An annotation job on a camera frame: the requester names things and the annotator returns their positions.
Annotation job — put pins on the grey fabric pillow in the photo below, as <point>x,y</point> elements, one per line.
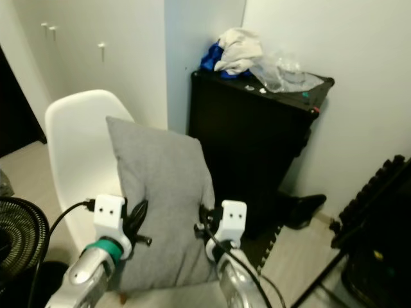
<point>160,186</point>

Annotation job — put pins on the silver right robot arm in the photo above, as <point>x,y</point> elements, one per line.
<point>237,279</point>

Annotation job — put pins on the white chair with wooden legs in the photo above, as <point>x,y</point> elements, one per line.
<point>77,141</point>

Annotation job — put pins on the black shoe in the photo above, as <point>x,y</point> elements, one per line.
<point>302,208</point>

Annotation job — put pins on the black cabinet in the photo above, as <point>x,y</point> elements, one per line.
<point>250,135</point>

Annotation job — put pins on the black thin stand leg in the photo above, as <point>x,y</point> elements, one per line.
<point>318,282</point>

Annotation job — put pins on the blue cloth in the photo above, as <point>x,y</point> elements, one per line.
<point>209,59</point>

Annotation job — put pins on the clear plastic bag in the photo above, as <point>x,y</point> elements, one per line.
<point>286,76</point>

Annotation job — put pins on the black ribbed heater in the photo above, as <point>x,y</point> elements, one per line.
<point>376,202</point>

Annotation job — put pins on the beige cloth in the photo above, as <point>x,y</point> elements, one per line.
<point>239,46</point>

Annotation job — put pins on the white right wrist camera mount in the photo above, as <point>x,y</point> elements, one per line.
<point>233,221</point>

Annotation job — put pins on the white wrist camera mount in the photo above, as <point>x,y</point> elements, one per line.
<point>110,215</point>
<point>233,221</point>

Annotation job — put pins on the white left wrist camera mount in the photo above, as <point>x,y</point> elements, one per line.
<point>110,215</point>

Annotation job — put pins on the black pedestal fan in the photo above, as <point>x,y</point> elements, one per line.
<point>22,237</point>

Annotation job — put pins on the white wall hook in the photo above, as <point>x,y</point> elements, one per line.
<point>44,27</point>
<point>101,49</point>
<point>53,31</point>

